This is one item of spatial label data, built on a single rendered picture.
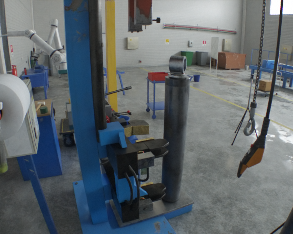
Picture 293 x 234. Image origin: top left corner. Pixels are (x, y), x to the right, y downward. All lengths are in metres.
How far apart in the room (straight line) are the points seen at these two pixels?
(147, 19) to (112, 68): 2.87
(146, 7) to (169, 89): 0.72
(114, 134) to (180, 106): 0.62
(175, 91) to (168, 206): 1.22
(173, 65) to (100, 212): 1.49
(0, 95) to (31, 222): 1.87
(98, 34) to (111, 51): 2.80
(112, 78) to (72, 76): 2.78
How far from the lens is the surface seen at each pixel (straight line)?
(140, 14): 1.40
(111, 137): 1.49
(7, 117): 0.98
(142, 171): 2.23
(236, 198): 2.78
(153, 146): 1.62
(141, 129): 1.99
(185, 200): 2.40
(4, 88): 0.95
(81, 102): 1.52
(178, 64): 1.72
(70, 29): 1.46
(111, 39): 4.14
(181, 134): 1.89
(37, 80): 8.43
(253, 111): 1.27
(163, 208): 2.29
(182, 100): 1.77
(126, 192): 1.64
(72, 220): 2.47
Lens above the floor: 1.80
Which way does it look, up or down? 21 degrees down
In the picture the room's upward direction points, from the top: straight up
